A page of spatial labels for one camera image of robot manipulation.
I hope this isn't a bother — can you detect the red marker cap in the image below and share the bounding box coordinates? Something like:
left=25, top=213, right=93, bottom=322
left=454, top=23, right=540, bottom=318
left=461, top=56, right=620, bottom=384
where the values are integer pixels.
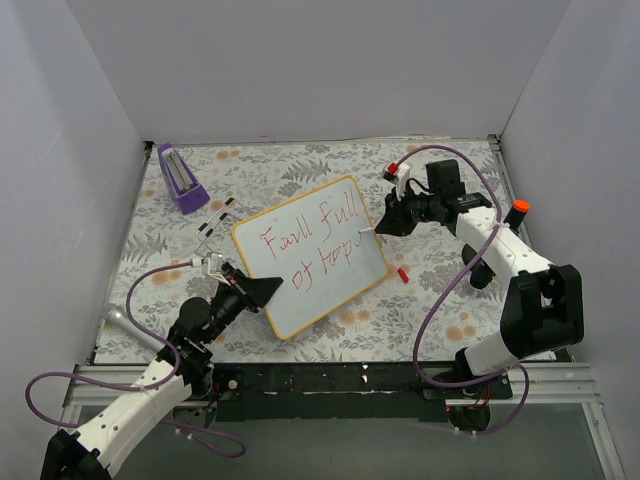
left=397, top=268, right=409, bottom=283

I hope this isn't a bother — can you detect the yellow framed whiteboard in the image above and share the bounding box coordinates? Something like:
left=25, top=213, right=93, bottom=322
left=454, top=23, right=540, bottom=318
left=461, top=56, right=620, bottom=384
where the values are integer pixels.
left=231, top=175, right=387, bottom=340

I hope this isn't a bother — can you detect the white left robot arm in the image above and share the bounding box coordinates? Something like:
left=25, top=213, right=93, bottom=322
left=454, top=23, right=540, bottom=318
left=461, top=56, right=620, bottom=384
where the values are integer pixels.
left=40, top=263, right=283, bottom=479

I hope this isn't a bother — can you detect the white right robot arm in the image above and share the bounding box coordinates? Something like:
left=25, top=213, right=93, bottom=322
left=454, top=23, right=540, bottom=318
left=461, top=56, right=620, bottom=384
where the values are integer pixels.
left=374, top=160, right=584, bottom=398

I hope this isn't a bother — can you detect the silver microphone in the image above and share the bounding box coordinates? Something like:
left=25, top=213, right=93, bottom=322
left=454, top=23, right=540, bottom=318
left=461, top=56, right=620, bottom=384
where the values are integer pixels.
left=101, top=303, right=164, bottom=353

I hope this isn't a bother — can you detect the black orange-tipped flashlight on stand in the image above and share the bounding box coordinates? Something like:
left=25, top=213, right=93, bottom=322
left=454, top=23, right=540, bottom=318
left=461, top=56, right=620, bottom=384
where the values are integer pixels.
left=456, top=200, right=532, bottom=290

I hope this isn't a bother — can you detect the floral patterned tablecloth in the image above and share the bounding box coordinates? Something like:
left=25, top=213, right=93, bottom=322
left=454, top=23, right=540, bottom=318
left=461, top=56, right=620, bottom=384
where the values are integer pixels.
left=93, top=138, right=551, bottom=364

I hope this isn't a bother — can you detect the purple metronome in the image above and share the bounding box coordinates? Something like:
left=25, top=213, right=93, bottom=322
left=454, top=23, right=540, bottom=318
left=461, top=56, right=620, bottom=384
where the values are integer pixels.
left=157, top=143, right=210, bottom=215

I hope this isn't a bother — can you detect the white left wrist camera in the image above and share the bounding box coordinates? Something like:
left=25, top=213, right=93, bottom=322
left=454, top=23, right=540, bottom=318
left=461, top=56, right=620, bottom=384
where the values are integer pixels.
left=201, top=252, right=225, bottom=282

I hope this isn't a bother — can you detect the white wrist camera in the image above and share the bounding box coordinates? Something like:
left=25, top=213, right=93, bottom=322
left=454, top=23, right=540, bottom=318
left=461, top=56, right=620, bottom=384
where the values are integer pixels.
left=201, top=252, right=225, bottom=282
left=382, top=162, right=411, bottom=200

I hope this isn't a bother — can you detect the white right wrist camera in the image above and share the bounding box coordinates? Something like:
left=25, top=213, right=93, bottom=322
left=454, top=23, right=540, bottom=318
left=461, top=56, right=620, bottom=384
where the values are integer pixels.
left=382, top=162, right=411, bottom=200

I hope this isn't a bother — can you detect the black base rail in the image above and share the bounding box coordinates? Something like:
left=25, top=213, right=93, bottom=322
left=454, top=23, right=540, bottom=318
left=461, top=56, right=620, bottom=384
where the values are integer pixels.
left=154, top=360, right=501, bottom=421

